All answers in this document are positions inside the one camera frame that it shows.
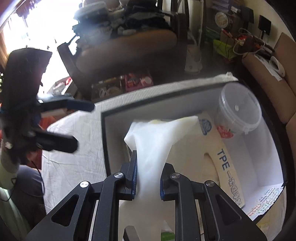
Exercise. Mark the brown sofa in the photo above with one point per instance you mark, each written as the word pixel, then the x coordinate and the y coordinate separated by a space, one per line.
pixel 276 77

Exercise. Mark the wooden chair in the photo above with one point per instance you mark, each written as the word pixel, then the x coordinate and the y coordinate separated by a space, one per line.
pixel 162 52

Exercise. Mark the black storage box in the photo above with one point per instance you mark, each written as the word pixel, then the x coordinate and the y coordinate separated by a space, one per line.
pixel 257 156

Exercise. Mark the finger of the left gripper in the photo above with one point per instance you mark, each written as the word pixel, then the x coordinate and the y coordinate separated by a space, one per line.
pixel 50 141
pixel 60 102

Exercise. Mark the green plastic plate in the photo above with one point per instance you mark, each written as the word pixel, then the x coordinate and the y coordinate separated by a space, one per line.
pixel 167 236

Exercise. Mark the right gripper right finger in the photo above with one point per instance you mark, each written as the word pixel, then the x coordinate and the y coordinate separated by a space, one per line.
pixel 203 211

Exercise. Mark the clear plastic tub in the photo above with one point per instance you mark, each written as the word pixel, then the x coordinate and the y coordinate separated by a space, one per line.
pixel 238 111

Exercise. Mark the TPE glove box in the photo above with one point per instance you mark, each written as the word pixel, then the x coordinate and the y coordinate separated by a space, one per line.
pixel 217 151

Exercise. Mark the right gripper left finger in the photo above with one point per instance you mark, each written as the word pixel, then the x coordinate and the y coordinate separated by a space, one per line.
pixel 90 207

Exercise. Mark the white rubber glove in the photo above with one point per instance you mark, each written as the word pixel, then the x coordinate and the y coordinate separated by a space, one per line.
pixel 152 141

